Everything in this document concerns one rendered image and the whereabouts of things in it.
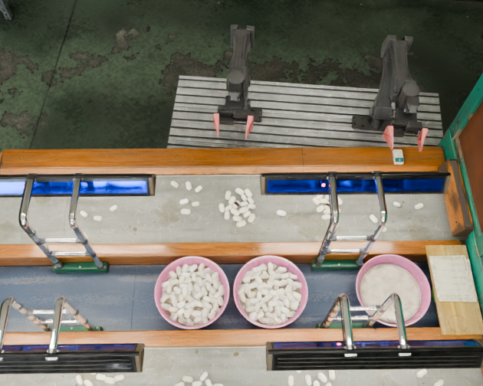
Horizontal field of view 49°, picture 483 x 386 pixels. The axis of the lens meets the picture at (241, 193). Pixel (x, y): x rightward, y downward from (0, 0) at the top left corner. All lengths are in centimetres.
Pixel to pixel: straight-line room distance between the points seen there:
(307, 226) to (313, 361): 66
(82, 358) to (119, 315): 49
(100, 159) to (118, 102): 117
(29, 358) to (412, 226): 141
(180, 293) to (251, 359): 35
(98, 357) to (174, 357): 41
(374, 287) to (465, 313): 32
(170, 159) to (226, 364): 83
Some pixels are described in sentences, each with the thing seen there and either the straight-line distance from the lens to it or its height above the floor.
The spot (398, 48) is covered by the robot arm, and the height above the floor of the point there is 110.
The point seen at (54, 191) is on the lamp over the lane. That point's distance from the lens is 184.
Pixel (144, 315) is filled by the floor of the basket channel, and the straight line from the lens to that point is 203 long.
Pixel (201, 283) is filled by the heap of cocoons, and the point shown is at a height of 75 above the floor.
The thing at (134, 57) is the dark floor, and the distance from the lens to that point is 356.
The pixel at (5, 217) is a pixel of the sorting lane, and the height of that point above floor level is 74.
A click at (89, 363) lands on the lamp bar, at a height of 109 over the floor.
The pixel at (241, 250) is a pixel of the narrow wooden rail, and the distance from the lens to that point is 198.
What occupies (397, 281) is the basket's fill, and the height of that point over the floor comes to 73.
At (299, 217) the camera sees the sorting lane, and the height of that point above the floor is 74.
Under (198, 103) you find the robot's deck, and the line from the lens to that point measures 245.
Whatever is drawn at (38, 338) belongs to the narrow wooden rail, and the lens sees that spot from 201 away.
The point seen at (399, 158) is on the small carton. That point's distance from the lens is 224.
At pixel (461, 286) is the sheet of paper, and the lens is 209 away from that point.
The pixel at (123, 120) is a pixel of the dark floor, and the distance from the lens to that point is 327.
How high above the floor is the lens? 261
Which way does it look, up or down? 62 degrees down
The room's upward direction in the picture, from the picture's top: 1 degrees clockwise
